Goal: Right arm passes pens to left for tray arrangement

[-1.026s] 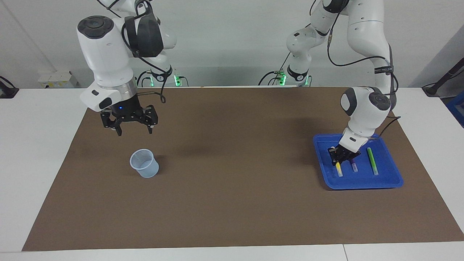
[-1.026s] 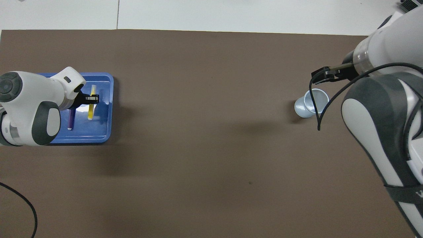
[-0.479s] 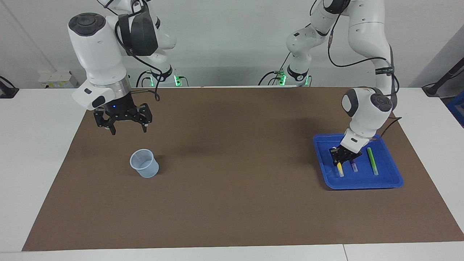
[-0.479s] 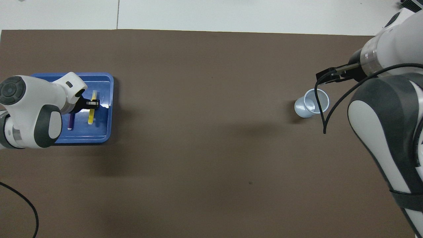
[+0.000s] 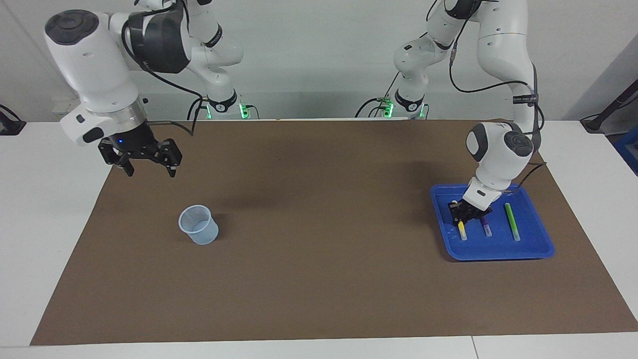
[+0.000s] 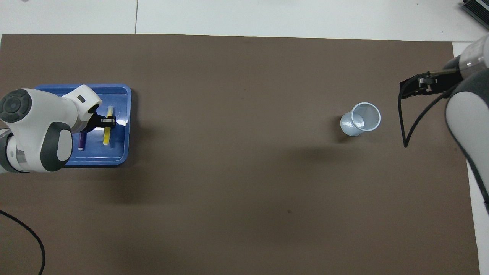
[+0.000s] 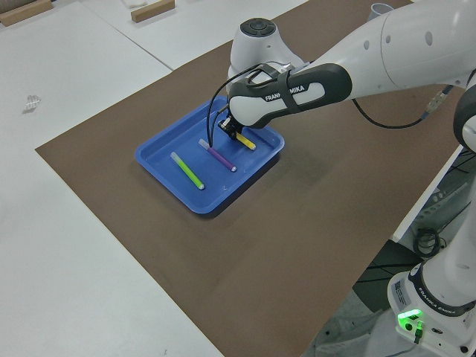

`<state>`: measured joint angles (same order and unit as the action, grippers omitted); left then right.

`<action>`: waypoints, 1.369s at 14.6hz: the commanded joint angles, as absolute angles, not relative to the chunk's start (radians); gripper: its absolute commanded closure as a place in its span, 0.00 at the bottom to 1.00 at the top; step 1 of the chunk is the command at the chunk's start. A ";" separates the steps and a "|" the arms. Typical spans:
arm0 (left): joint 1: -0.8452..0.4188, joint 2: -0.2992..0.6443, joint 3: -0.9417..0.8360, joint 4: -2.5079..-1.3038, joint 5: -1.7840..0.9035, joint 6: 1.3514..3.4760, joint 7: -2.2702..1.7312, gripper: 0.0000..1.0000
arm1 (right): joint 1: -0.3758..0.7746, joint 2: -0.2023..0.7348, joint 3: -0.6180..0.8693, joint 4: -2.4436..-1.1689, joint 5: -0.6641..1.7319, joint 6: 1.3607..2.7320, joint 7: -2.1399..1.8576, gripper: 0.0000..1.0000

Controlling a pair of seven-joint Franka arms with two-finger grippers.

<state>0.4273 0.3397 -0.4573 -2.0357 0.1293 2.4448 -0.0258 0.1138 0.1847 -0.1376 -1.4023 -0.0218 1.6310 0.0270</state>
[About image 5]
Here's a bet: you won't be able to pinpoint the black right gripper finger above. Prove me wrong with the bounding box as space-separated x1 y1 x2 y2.
98 140 136 178
156 138 183 178

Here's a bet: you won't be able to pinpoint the green pen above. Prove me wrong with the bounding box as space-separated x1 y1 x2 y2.
504 202 521 242

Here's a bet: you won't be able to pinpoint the blue plastic tray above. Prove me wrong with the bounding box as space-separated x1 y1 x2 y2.
430 183 555 261

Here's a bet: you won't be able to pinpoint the clear plastic cup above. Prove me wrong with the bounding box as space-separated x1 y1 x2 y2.
178 204 219 245

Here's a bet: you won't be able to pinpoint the black stand base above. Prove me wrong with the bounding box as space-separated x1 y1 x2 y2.
0 104 26 136

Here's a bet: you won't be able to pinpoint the brown table mat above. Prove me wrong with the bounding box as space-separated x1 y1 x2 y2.
30 118 638 346

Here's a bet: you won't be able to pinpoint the black angled stand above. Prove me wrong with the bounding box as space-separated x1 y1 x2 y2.
581 80 638 133

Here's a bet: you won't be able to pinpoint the blue crate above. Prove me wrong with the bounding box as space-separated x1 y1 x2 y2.
613 126 638 176

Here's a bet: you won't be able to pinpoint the black right base cables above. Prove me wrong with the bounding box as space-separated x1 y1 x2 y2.
187 96 210 121

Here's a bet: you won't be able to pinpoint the black base cables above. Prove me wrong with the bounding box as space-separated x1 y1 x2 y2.
355 74 403 119
187 96 210 121

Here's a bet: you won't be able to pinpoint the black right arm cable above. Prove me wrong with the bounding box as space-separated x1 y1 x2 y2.
121 0 206 136

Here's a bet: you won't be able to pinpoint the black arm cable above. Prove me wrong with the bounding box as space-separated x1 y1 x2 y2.
121 0 206 136
426 0 548 189

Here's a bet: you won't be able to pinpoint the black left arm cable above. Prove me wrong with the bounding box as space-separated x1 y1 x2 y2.
426 0 548 189

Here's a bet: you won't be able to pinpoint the black left base cables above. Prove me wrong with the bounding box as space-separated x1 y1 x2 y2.
355 74 403 119

